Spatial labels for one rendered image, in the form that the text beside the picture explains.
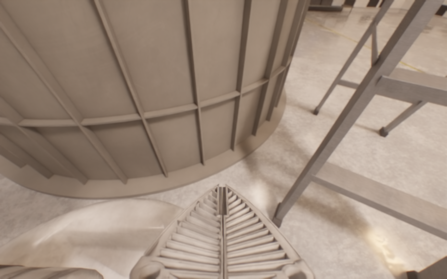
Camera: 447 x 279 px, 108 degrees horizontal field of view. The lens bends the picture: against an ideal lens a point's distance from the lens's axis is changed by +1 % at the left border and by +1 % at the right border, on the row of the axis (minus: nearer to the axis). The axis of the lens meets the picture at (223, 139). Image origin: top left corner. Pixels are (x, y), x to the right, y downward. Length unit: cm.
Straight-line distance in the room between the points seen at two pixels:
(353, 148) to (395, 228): 48
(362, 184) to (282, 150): 51
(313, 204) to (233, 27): 81
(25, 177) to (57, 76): 73
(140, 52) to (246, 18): 33
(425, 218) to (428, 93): 36
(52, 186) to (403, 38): 132
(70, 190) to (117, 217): 61
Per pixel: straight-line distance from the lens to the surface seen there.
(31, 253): 54
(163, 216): 44
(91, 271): 23
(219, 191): 17
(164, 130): 69
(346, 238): 94
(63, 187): 110
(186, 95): 62
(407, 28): 52
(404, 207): 72
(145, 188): 89
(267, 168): 95
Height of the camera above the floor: 76
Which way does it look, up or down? 46 degrees down
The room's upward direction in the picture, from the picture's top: 3 degrees clockwise
